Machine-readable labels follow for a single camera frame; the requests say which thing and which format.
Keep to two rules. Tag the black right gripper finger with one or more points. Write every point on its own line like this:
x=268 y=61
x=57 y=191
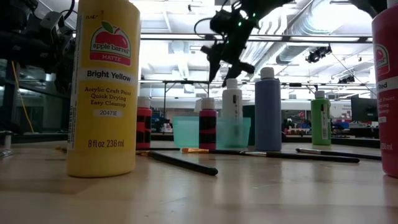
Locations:
x=214 y=59
x=241 y=69

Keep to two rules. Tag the large white paint bottle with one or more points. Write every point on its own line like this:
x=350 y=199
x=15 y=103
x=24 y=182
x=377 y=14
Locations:
x=231 y=102

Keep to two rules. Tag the large blue paint bottle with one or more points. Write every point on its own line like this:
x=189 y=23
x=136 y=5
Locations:
x=268 y=118

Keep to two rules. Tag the large yellow paint bottle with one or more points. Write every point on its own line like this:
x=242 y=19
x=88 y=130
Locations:
x=102 y=130

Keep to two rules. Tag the black paintbrush orange bristles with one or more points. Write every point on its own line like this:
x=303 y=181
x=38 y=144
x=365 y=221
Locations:
x=196 y=150
x=61 y=149
x=186 y=165

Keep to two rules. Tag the large green paint bottle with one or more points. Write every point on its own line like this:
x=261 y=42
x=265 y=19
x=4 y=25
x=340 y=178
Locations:
x=320 y=124

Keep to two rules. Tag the black paintbrush silver ferrule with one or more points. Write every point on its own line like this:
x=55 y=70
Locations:
x=311 y=158
x=342 y=154

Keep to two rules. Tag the large red paint bottle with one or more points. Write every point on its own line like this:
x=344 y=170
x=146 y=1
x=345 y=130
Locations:
x=388 y=130

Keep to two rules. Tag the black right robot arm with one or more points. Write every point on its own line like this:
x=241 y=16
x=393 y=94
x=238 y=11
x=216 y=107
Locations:
x=267 y=4

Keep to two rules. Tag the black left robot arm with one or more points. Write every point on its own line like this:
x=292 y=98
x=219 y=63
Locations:
x=18 y=40

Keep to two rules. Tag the dark green plastic cup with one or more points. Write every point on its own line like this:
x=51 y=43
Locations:
x=248 y=112

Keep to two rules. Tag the teal translucent plastic bin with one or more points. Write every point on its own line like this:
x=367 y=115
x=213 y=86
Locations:
x=186 y=133

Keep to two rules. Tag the black monitor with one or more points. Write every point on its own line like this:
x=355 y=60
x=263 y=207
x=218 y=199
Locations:
x=363 y=109

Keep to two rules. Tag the black aluminium rig frame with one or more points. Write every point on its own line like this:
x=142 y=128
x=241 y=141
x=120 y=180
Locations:
x=280 y=38

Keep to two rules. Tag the black ceiling-mounted camera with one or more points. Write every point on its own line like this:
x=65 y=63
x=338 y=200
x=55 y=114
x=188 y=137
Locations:
x=317 y=54
x=346 y=80

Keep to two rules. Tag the small white post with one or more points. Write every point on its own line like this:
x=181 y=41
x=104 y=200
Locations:
x=7 y=140

